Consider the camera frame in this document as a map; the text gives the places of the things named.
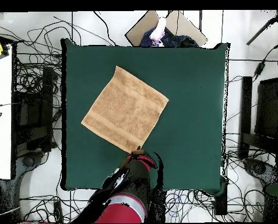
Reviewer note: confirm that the orange terry towel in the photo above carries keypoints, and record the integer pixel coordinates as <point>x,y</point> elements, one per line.
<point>124,109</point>

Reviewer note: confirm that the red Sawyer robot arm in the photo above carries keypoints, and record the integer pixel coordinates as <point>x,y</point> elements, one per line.
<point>120,210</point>

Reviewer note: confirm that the dark green table cloth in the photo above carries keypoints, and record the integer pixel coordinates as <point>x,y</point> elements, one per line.
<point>187,116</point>

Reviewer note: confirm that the black power strip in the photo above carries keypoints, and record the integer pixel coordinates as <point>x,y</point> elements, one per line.
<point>58,211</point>

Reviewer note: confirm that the black round-edged stand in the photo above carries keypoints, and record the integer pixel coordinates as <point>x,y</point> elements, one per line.
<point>220,205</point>

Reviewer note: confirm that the blue dotted cloth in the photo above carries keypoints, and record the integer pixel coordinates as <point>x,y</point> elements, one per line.
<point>146,40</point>

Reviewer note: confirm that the dark grey chair base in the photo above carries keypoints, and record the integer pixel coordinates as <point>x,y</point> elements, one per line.
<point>28,161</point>
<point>258,168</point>

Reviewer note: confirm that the dark navy cloth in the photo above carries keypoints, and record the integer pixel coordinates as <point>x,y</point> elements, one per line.
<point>178,40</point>

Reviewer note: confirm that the brown cardboard box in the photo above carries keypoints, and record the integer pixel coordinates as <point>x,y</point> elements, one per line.
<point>138,32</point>

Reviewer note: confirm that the pink cloth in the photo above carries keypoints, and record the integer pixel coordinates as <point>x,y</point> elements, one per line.
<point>158,31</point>

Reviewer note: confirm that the white side table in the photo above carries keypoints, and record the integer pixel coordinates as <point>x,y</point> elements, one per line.
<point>0,140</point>

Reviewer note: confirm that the black power adapter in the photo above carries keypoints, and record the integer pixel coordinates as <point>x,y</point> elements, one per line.
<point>260,68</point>

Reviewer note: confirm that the black tripod rod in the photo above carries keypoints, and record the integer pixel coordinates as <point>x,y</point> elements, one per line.
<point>262,30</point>

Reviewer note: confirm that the black floor stand frame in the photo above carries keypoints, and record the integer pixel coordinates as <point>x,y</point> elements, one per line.
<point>247,105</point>
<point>47,93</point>

